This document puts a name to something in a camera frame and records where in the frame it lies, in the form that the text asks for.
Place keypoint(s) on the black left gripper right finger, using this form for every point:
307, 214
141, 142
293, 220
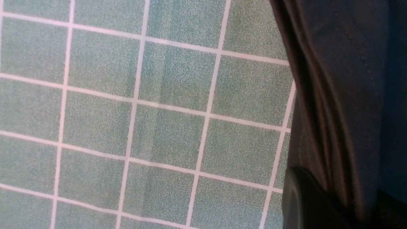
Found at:
389, 213

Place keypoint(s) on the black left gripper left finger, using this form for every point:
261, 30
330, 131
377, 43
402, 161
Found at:
305, 205

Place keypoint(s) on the dark gray long-sleeve shirt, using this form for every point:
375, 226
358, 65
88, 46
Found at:
348, 60

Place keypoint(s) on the green grid tablecloth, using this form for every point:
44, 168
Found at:
143, 114

